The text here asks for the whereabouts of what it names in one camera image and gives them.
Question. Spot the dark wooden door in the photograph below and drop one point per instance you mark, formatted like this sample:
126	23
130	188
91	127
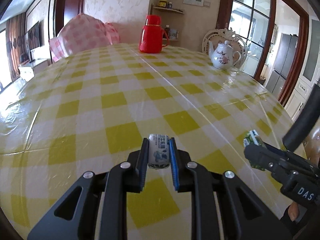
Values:
64	11

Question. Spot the green white snack packet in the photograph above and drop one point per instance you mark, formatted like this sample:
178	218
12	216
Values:
252	137

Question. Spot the pink checkered covered chair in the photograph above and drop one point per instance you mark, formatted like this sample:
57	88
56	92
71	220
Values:
81	33

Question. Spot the white tv cabinet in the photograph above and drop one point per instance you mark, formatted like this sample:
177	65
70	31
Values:
30	69

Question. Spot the grey refrigerator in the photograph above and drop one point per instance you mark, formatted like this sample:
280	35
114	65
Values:
282	64

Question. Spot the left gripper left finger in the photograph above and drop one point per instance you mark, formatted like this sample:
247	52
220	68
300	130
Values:
95	199

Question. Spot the white ornate chair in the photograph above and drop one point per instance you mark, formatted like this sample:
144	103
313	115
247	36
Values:
220	36

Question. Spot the wooden corner shelf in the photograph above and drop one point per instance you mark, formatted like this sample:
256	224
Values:
174	18

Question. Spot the white floral teapot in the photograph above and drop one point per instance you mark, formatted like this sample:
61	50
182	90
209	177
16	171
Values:
223	57

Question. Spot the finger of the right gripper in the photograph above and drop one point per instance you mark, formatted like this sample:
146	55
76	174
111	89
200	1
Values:
274	154
254	153

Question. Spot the wall mounted television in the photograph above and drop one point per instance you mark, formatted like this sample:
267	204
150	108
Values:
34	36

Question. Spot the red thermos jug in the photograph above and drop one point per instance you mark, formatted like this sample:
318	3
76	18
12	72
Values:
153	37

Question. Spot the black handle pole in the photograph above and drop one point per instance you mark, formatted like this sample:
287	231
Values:
305	121

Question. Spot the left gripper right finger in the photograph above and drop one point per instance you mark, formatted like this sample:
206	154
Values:
222	205

